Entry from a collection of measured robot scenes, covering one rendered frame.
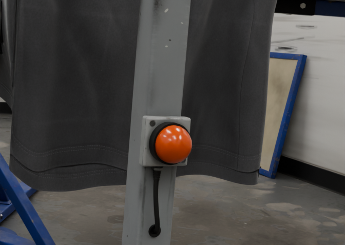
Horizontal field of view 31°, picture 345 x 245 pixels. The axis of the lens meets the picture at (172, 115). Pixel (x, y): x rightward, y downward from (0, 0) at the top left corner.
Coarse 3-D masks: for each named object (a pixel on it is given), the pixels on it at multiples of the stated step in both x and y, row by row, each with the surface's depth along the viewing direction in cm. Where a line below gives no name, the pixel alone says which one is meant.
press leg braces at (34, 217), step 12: (0, 156) 212; (0, 168) 209; (0, 180) 209; (12, 180) 208; (0, 192) 247; (12, 192) 206; (24, 192) 208; (24, 204) 204; (24, 216) 204; (36, 216) 204; (36, 228) 201; (36, 240) 201; (48, 240) 201
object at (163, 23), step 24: (144, 0) 63; (168, 0) 62; (144, 24) 63; (168, 24) 62; (144, 48) 63; (168, 48) 62; (144, 72) 63; (168, 72) 63; (144, 96) 63; (168, 96) 63; (144, 120) 62; (168, 120) 62; (144, 144) 61; (144, 168) 63; (168, 168) 64; (144, 192) 63; (168, 192) 65; (144, 216) 64; (168, 216) 65; (144, 240) 64; (168, 240) 66
